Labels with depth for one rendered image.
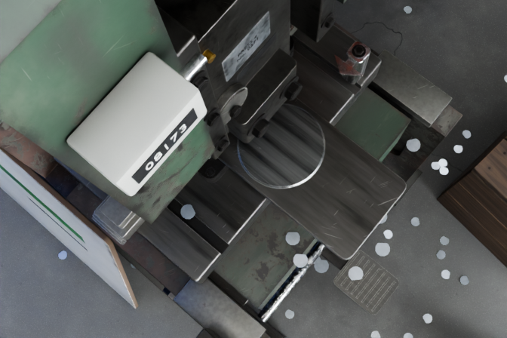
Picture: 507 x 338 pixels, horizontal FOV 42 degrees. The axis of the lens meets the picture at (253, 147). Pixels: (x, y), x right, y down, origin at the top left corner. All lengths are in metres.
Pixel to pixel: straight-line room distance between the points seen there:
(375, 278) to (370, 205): 0.63
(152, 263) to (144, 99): 0.73
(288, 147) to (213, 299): 0.28
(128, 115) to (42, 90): 0.06
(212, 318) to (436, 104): 0.50
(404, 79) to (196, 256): 0.45
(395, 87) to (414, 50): 0.75
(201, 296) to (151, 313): 0.67
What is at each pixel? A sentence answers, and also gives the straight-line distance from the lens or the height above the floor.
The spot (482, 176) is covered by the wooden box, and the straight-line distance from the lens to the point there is 1.41.
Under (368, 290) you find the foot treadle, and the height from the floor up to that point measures 0.16.
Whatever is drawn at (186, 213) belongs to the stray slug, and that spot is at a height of 0.71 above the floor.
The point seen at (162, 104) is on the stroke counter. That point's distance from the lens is 0.36.
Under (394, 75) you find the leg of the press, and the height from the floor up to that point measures 0.64.
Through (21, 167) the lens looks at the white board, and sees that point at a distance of 1.21.
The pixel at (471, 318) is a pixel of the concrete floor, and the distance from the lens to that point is 1.73.
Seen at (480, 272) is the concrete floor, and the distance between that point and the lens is 1.75.
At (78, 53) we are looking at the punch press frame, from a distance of 0.33.
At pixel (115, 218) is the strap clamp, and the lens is 0.96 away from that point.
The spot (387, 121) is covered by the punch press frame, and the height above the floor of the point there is 0.65.
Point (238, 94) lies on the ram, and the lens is 0.70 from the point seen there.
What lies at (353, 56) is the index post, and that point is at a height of 0.79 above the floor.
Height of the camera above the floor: 1.67
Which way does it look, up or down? 75 degrees down
